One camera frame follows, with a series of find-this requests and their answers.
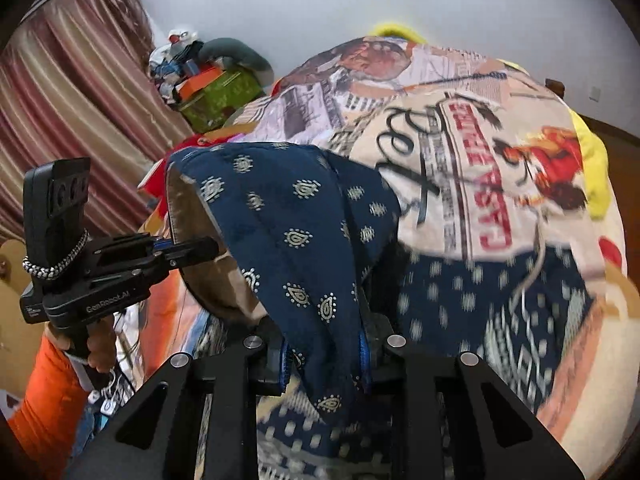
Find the white wall socket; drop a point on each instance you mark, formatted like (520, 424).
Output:
(594, 94)

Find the beige wooden headboard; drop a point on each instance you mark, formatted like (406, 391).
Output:
(15, 340)

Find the green storage box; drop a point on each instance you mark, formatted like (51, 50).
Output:
(225, 95)

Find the red plush toy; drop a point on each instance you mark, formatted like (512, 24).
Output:
(157, 177)

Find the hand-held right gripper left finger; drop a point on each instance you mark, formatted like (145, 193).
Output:
(225, 385)

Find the orange box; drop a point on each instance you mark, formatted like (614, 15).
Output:
(200, 82)

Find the striped red gold curtain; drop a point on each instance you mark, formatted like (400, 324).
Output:
(75, 85)

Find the person's left hand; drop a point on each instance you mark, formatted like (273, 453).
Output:
(102, 352)

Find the wooden bed post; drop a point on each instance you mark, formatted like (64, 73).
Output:
(556, 87)

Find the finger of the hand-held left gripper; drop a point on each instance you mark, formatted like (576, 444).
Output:
(192, 252)
(130, 245)

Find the grey plush cushion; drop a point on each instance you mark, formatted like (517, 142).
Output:
(240, 52)

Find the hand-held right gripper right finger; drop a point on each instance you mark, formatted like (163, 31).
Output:
(425, 390)

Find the printed blanket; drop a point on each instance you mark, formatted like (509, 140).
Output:
(450, 125)

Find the navy patterned hoodie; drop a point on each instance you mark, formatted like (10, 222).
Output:
(300, 240)

